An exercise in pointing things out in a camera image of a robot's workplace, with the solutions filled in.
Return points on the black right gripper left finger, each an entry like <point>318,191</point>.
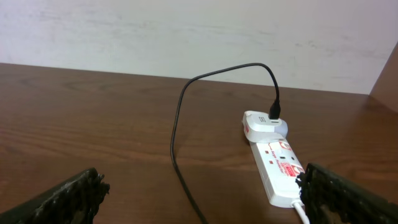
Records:
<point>74,201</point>

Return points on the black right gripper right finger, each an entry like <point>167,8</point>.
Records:
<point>330,198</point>

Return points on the white USB charger adapter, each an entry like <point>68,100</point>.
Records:
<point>259,128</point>

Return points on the brown cardboard panel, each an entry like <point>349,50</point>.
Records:
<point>385,88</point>

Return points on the white power strip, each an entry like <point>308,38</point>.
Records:
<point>278,167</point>

